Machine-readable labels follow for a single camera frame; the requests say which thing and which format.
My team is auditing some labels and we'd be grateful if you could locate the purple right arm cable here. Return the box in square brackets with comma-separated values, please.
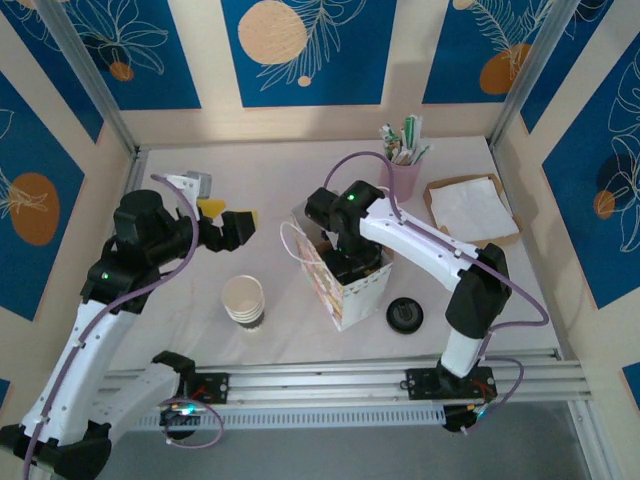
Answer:
[323, 150, 550, 436]

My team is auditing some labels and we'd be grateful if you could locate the black electronics box with LEDs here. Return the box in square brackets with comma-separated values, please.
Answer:
[159, 399, 206, 441]
[442, 403, 489, 436]

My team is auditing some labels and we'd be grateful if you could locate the stack of paper cups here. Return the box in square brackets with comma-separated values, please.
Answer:
[221, 275, 266, 332]

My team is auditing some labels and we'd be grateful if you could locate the pink straw holder cup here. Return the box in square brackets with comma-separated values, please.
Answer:
[379, 152, 424, 204]

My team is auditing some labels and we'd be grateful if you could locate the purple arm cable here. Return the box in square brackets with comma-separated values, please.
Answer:
[22, 172, 225, 480]
[323, 150, 550, 436]

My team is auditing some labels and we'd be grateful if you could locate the brown cardboard napkin tray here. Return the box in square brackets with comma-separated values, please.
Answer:
[423, 172, 525, 247]

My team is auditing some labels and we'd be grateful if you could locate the black plastic cup lid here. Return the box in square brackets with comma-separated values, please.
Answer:
[385, 297, 426, 334]

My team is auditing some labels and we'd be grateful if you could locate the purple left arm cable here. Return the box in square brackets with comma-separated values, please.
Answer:
[22, 172, 225, 480]

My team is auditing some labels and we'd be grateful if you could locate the white cartoon print gift bag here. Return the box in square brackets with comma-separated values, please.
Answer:
[278, 207, 396, 333]

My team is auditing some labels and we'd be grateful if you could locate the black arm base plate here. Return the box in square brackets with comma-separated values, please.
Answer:
[405, 367, 497, 401]
[192, 372, 231, 404]

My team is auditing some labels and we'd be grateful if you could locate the aluminium front frame rail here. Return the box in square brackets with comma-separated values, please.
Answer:
[47, 348, 594, 416]

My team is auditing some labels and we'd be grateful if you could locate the stack of white napkins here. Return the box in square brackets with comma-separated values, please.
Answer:
[428, 175, 520, 239]

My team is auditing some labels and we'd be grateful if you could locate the aluminium frame post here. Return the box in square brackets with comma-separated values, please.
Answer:
[35, 0, 141, 157]
[488, 0, 591, 154]

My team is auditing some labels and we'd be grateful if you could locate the grey slotted cable duct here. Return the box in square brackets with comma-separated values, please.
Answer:
[107, 403, 447, 432]

